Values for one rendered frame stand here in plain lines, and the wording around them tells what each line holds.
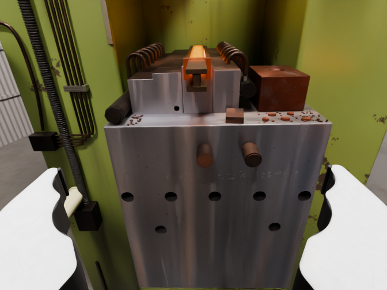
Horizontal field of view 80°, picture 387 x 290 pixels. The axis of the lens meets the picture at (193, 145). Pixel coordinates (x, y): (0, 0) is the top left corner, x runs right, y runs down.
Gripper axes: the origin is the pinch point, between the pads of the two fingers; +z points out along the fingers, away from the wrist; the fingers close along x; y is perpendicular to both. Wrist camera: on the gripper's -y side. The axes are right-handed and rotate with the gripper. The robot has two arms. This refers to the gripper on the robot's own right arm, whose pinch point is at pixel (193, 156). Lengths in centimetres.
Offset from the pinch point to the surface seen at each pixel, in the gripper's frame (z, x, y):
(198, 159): 20.7, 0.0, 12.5
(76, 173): 42, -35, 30
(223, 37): 79, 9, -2
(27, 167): 157, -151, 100
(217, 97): 30.7, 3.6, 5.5
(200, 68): 20.6, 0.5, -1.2
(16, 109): 222, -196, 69
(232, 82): 30.7, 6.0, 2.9
